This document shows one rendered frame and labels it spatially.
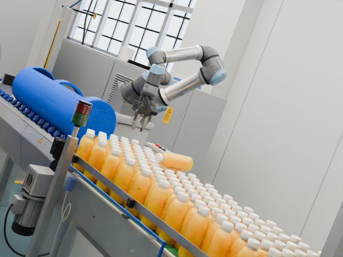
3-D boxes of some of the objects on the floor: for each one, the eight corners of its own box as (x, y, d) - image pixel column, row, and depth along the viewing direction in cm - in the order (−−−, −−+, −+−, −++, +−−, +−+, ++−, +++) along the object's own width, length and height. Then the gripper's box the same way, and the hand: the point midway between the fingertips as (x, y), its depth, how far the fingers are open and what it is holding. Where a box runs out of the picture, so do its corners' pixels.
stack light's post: (-4, 361, 225) (75, 136, 213) (-1, 366, 222) (79, 139, 210) (-12, 362, 222) (67, 134, 211) (-10, 367, 219) (71, 137, 208)
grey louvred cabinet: (53, 159, 612) (92, 48, 597) (173, 241, 472) (227, 100, 457) (15, 154, 571) (55, 35, 556) (133, 243, 431) (192, 87, 416)
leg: (-10, 225, 361) (17, 146, 355) (-8, 229, 357) (20, 148, 350) (-18, 224, 357) (9, 144, 351) (-16, 228, 353) (12, 147, 347)
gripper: (152, 93, 270) (138, 129, 273) (135, 87, 262) (121, 124, 265) (161, 97, 264) (147, 134, 266) (143, 92, 256) (129, 129, 258)
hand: (138, 129), depth 263 cm, fingers open, 5 cm apart
